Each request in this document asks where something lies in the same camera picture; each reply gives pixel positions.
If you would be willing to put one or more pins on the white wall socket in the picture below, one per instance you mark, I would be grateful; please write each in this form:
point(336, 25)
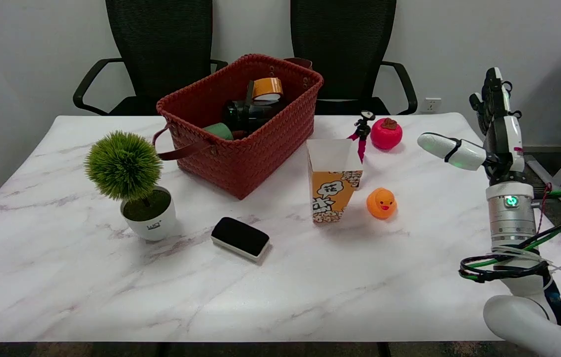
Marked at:
point(432, 104)

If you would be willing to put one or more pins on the red woven basket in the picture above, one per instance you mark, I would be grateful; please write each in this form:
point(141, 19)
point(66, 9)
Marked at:
point(251, 158)

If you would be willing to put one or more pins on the pink black flexible tripod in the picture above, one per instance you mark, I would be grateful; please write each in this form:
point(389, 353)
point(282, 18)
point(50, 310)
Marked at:
point(362, 132)

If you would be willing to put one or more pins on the orange rubber duck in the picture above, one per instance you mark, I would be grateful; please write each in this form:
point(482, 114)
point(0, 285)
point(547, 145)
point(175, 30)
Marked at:
point(381, 203)

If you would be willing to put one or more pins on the orange tape roll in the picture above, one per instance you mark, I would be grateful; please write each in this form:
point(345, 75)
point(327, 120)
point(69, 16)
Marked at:
point(266, 87)

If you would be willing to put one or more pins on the green cup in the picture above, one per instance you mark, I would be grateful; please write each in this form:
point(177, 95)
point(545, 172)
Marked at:
point(218, 131)

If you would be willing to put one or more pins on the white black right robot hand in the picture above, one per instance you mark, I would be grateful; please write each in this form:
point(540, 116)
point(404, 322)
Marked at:
point(506, 144)

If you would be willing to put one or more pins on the black mesh office chair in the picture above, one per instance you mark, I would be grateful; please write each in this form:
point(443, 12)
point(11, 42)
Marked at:
point(342, 44)
point(161, 44)

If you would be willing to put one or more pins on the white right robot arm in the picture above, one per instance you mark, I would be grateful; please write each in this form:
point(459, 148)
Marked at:
point(508, 223)

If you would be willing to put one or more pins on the orange white popcorn box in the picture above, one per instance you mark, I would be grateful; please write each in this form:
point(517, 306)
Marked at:
point(330, 191)

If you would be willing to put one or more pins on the green plant in white pot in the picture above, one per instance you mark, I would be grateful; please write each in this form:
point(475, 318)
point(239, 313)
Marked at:
point(123, 166)

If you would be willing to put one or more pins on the black white board eraser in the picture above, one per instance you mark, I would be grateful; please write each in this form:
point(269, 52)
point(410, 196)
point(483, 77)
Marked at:
point(239, 236)

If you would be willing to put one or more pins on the black camera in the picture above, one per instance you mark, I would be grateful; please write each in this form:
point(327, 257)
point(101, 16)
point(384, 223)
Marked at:
point(248, 116)

